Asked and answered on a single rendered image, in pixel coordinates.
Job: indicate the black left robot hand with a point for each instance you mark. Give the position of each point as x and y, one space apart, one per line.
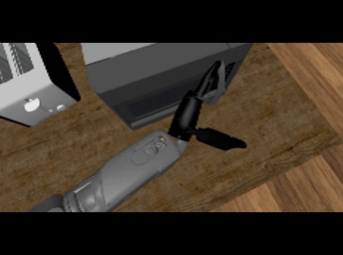
188 113

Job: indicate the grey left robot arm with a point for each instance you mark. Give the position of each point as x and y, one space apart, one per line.
125 169

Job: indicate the dark grey microwave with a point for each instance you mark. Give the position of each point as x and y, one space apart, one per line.
139 79

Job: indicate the silver and black toaster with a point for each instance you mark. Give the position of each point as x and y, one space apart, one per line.
17 96

